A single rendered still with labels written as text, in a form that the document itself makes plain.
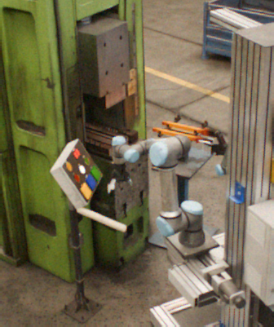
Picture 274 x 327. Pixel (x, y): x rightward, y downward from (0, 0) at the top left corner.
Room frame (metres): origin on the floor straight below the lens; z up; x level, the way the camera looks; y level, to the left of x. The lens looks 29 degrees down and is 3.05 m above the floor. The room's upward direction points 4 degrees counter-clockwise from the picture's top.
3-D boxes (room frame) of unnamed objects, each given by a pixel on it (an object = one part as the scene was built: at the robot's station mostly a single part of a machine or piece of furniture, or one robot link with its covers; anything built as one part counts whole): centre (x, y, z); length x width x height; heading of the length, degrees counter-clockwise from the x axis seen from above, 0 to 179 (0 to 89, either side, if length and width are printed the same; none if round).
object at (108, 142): (4.01, 0.04, 0.96); 0.42 x 0.20 x 0.09; 48
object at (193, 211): (2.99, -0.46, 0.98); 0.13 x 0.12 x 0.14; 120
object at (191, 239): (2.99, -0.47, 0.87); 0.15 x 0.15 x 0.10
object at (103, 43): (4.04, 0.01, 1.56); 0.42 x 0.39 x 0.40; 48
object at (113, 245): (4.06, 0.01, 0.23); 0.55 x 0.37 x 0.47; 48
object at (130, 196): (4.06, 0.01, 0.69); 0.56 x 0.38 x 0.45; 48
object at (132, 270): (3.84, -0.15, 0.01); 0.58 x 0.39 x 0.01; 138
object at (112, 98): (4.01, 0.04, 1.32); 0.42 x 0.20 x 0.10; 48
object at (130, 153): (3.28, -0.17, 1.23); 0.11 x 0.11 x 0.08; 30
